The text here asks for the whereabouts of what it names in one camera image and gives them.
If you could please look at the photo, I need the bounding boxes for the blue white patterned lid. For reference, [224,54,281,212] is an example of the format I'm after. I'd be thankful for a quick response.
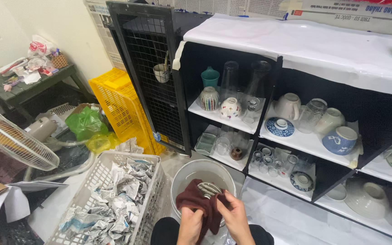
[265,117,295,138]

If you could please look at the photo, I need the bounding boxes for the heap of crumpled newspaper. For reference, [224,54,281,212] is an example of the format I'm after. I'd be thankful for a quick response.
[59,157,154,245]

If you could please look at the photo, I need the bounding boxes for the yellow plastic bag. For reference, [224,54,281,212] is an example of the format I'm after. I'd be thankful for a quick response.
[85,132,121,154]

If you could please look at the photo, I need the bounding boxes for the person's right hand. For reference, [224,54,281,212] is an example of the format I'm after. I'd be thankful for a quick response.
[216,191,254,239]

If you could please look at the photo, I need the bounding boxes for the small brown pot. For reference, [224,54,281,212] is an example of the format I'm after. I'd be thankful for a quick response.
[230,147,244,161]

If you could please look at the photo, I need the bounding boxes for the blue white ceramic bowl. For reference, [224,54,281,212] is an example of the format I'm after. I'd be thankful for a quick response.
[322,126,359,156]

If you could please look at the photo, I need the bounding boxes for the clear tumbler glass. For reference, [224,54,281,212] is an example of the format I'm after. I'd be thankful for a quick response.
[281,154,299,178]

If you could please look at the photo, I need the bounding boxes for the teal cup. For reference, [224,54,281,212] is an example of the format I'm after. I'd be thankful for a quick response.
[201,66,220,88]

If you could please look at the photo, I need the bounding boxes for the white patterned hanging cup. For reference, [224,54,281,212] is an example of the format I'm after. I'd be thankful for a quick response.
[153,51,171,83]

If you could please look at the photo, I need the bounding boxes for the white plastic bucket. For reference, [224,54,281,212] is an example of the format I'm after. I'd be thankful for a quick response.
[170,159,237,228]

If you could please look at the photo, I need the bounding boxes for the clear glass jar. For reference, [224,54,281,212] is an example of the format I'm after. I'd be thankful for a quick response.
[297,98,328,134]

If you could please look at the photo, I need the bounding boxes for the green rectangular dish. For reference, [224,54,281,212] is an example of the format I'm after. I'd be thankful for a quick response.
[195,132,217,156]

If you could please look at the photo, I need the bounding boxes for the yellow plastic crate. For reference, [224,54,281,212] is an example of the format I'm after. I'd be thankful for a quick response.
[88,67,166,156]

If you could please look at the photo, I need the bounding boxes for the white ceramic mug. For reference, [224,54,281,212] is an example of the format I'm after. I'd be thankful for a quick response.
[273,93,301,120]

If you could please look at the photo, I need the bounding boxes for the striped ceramic cup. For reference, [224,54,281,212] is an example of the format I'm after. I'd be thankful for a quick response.
[199,86,220,112]

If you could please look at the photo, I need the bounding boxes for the short clear glass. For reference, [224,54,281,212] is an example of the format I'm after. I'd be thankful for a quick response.
[215,137,231,156]

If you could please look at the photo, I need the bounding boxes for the small clear wine glass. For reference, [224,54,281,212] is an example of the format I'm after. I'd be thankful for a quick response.
[260,155,273,174]
[252,150,264,169]
[272,159,284,178]

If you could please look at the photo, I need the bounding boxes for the tall clear glass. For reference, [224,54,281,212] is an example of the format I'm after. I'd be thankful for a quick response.
[245,60,272,103]
[220,61,240,100]

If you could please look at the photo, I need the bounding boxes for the person's left hand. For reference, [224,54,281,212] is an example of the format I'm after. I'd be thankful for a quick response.
[177,206,205,241]

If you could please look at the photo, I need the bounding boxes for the large white ribbed bowl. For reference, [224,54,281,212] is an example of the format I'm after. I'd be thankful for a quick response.
[345,177,390,220]

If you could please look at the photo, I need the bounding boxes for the dark cluttered table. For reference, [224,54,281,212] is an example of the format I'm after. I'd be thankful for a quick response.
[0,34,93,118]

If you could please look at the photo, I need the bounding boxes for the small clear stemmed glass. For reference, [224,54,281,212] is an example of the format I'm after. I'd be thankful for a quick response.
[243,98,261,124]

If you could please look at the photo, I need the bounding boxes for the blue patterned small plate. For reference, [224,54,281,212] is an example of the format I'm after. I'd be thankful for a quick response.
[290,171,315,192]

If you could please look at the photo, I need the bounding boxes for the green plastic bag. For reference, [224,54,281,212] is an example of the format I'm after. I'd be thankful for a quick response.
[65,106,109,141]

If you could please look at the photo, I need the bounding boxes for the small white bowl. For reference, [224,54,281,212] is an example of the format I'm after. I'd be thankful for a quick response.
[325,183,348,201]

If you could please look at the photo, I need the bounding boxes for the black shelf unit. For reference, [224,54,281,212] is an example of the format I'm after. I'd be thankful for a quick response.
[173,12,392,243]

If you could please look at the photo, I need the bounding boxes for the white plastic sheet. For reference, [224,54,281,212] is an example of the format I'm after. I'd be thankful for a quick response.
[173,14,392,98]

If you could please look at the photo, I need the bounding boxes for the white plastic basket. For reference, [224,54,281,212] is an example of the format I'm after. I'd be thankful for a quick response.
[46,150,166,245]

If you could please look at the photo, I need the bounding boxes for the white paper sheet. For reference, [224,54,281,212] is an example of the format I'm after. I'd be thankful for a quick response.
[8,180,69,193]

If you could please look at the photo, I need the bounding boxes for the black wire mesh door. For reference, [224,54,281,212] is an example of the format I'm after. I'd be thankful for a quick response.
[106,1,192,157]

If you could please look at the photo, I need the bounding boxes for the maroon cloth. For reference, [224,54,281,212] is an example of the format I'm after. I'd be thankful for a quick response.
[176,179,231,244]

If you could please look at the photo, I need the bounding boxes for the cream ceramic cup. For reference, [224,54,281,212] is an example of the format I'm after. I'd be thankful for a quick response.
[315,108,346,135]

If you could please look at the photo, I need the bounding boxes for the white floral cup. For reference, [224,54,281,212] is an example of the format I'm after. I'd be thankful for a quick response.
[220,97,242,120]

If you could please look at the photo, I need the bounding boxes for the white electric fan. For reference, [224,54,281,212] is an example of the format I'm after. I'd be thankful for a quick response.
[0,113,96,182]

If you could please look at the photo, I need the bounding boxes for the ribbed grey bowl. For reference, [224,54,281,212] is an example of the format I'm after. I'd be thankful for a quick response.
[197,182,222,199]

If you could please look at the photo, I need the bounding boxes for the person's black trousers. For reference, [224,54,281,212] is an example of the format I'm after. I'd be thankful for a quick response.
[150,217,275,245]

